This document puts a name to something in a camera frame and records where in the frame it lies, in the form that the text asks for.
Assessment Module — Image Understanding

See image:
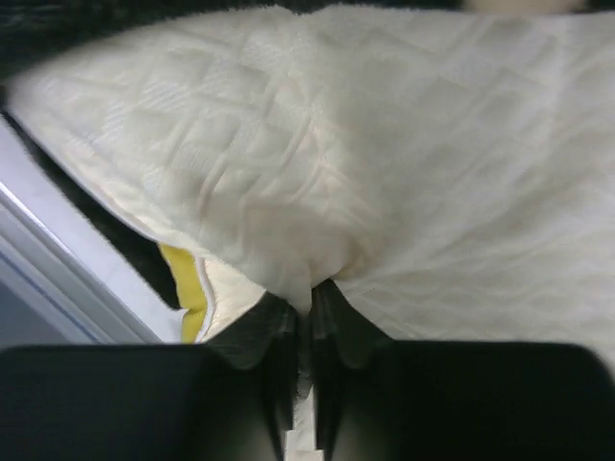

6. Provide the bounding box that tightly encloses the cream yellow-edged pillow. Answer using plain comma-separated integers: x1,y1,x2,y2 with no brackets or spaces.
4,2,615,461

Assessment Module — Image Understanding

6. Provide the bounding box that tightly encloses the black floral pillowcase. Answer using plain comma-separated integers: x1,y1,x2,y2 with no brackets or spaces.
1,1,614,310

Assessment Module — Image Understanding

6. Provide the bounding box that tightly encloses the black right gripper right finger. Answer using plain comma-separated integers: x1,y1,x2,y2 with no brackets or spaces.
310,281,614,460

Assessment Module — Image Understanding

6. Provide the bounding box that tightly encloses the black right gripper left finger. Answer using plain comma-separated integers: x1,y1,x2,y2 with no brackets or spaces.
1,294,299,460

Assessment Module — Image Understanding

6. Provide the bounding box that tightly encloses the aluminium front rail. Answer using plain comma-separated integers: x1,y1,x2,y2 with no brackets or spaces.
1,120,179,343

